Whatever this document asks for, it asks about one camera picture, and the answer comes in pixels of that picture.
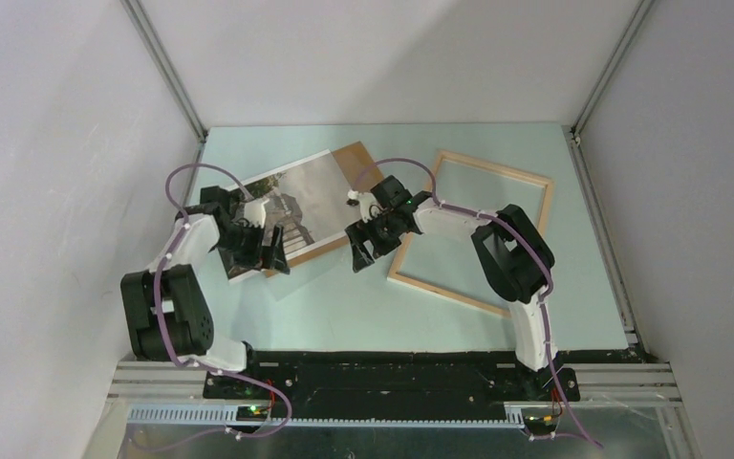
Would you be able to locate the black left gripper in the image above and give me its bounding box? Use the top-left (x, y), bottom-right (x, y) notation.
top-left (213, 222), bottom-right (290, 274)

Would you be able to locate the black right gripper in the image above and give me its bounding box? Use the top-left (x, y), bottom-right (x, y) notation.
top-left (346, 210), bottom-right (403, 273)

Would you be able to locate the light wooden picture frame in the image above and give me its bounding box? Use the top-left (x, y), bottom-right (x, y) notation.
top-left (388, 150), bottom-right (555, 318)

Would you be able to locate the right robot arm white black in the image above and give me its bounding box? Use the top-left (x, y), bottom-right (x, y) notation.
top-left (345, 176), bottom-right (557, 400)

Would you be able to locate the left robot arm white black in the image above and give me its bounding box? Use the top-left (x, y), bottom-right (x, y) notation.
top-left (120, 186), bottom-right (291, 399)

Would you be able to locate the printed photo with white border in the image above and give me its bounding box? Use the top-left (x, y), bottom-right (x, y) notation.
top-left (224, 149), bottom-right (361, 284)

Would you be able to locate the brown backing board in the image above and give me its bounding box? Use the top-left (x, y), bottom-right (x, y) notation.
top-left (264, 142), bottom-right (385, 278)

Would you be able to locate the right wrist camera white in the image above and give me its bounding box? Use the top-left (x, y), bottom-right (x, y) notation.
top-left (346, 189), bottom-right (381, 222)

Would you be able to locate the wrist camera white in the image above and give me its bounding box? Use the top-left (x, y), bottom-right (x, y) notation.
top-left (243, 197), bottom-right (270, 229)
top-left (346, 189), bottom-right (381, 222)

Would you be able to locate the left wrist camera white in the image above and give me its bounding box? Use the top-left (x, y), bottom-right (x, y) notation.
top-left (243, 197), bottom-right (270, 229)

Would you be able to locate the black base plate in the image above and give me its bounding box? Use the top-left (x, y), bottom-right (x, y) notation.
top-left (203, 350), bottom-right (580, 422)

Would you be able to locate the front aluminium rail frame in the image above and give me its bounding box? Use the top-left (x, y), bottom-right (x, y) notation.
top-left (85, 349), bottom-right (700, 458)

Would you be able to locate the left aluminium corner rail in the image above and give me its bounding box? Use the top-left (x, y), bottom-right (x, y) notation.
top-left (120, 0), bottom-right (208, 143)

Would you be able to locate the aluminium corner rail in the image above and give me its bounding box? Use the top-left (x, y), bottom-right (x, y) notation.
top-left (120, 0), bottom-right (208, 143)
top-left (570, 0), bottom-right (657, 139)

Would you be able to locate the right aluminium corner rail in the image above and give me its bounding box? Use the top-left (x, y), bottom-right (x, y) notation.
top-left (570, 0), bottom-right (657, 139)

